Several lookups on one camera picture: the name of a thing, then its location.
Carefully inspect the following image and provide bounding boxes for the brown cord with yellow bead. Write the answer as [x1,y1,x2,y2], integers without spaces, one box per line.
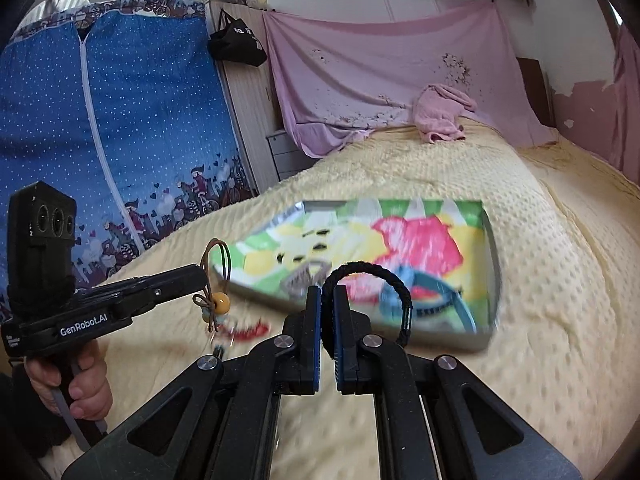
[192,237,234,356]

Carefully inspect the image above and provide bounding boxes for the person's left hand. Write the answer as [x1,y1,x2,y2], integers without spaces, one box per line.
[24,340,113,420]

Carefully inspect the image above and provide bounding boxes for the grey tray with colourful drawing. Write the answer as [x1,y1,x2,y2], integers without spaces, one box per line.
[229,198,501,352]

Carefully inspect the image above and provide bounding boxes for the grey drawer nightstand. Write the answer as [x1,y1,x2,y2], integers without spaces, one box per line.
[267,130,317,181]

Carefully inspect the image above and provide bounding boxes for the blue fabric wardrobe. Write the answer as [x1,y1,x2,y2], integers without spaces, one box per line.
[1,0,254,288]

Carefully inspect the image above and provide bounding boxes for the yellow dotted bed blanket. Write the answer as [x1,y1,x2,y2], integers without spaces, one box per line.
[119,122,639,479]

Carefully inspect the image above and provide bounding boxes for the wooden wardrobe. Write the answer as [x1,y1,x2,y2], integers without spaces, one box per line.
[205,0,282,193]

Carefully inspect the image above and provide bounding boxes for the black hanging bag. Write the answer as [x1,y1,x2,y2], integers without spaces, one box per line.
[207,10,268,67]

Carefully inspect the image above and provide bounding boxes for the pink hanging sheet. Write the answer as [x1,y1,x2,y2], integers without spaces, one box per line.
[264,0,555,158]

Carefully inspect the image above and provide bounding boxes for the pink crumpled towel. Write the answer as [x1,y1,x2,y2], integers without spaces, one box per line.
[412,84,477,143]

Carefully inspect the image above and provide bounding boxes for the dark wooden headboard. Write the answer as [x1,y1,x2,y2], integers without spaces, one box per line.
[516,58,555,127]

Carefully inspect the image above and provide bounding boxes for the pink curtain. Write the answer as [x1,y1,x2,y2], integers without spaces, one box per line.
[610,24,640,183]

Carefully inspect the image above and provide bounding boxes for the red cord bracelet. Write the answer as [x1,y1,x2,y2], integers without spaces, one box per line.
[217,320,272,345]

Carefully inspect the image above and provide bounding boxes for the black camera box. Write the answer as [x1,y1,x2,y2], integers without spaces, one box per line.
[6,181,77,323]

